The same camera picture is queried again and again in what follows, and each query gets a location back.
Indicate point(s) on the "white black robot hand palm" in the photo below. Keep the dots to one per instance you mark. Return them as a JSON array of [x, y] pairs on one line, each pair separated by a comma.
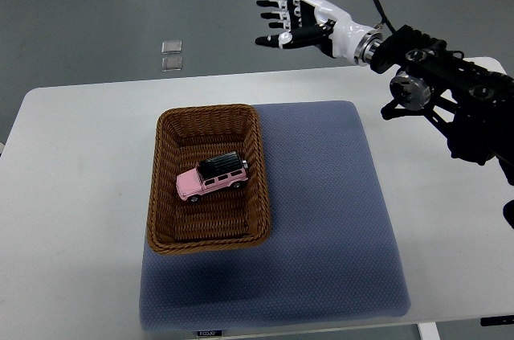
[[344, 38]]

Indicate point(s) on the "brown wicker basket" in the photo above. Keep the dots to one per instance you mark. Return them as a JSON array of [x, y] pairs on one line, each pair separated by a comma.
[[226, 219]]

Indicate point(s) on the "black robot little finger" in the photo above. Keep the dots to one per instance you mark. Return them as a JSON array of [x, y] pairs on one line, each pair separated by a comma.
[[284, 25]]

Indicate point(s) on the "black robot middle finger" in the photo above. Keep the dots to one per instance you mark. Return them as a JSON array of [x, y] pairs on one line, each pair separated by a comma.
[[278, 4]]

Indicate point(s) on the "white table leg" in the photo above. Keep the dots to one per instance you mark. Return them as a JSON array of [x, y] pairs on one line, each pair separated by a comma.
[[428, 331]]

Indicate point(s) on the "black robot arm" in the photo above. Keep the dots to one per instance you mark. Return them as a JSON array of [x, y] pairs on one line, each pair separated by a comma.
[[471, 106]]

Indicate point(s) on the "upper metal floor plate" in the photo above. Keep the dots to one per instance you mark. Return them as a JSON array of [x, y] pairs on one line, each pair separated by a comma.
[[171, 47]]

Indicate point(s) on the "blue grey cushion mat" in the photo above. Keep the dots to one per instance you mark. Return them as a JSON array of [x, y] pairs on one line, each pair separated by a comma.
[[331, 254]]

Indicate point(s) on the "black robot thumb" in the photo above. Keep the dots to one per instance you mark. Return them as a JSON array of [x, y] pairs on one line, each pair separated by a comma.
[[293, 39]]

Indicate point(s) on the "pink toy car black roof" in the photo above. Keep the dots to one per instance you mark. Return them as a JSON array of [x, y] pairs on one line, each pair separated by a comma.
[[213, 174]]

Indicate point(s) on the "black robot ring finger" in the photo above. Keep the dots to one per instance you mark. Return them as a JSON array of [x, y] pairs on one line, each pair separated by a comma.
[[279, 16]]

